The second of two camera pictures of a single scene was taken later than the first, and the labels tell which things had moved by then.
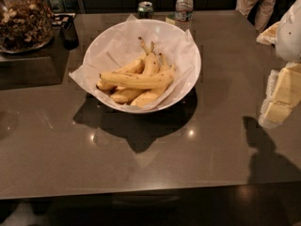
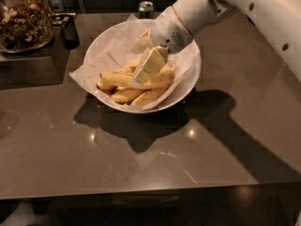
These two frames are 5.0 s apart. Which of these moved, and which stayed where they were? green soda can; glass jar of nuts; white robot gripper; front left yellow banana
Moved: white robot gripper
Stayed: green soda can; glass jar of nuts; front left yellow banana
